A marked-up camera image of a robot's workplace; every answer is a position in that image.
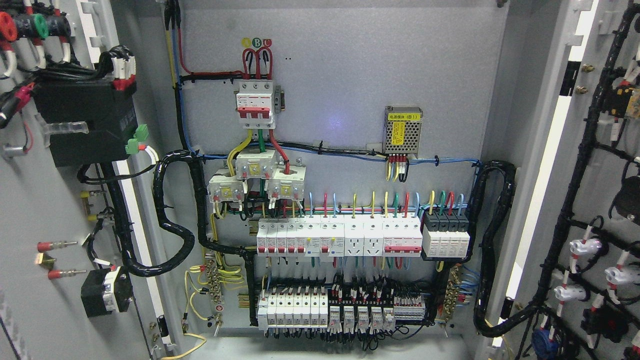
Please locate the grey cabinet door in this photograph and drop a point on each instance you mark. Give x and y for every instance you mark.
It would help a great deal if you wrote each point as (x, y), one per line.
(548, 170)
(43, 222)

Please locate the white current transformer block set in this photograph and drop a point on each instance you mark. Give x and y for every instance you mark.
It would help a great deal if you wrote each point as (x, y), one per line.
(257, 171)

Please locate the grey cabinet back panel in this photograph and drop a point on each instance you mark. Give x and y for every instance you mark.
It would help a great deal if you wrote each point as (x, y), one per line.
(339, 63)

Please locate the white breaker and socket row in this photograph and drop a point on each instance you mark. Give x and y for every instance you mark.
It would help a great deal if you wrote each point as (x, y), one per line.
(330, 236)

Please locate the perforated metal power supply module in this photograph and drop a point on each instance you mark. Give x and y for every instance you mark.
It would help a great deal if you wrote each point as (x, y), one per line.
(402, 129)

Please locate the red white main circuit breaker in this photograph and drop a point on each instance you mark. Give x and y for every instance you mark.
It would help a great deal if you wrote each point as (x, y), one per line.
(258, 104)

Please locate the black surge protector module row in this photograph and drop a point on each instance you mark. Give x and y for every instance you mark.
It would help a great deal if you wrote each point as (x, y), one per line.
(445, 237)

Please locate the lower relay terminal row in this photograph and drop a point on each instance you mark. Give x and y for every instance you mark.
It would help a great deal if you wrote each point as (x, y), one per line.
(340, 310)

